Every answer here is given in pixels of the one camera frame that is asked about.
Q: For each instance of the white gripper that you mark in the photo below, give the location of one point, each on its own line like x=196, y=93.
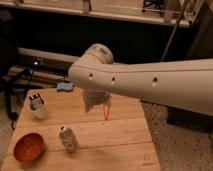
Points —
x=91, y=98

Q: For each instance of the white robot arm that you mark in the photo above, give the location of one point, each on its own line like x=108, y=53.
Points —
x=187, y=85

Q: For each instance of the black office chair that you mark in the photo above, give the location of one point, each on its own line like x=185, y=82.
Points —
x=9, y=57

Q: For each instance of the metal pole stand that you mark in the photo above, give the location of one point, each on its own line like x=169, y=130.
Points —
x=179, y=18

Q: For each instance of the clear plastic bottle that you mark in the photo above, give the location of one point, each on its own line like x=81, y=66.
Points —
x=68, y=139

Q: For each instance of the blue sponge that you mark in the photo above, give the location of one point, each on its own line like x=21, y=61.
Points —
x=65, y=87

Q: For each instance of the white baseboard ledge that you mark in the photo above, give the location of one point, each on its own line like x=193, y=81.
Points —
x=48, y=55

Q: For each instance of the dark cabinet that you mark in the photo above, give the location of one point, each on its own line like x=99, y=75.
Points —
x=201, y=48

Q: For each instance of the orange ceramic bowl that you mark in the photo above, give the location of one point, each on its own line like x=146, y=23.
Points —
x=29, y=147

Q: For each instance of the white cup with contents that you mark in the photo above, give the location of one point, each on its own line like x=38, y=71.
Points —
x=37, y=106

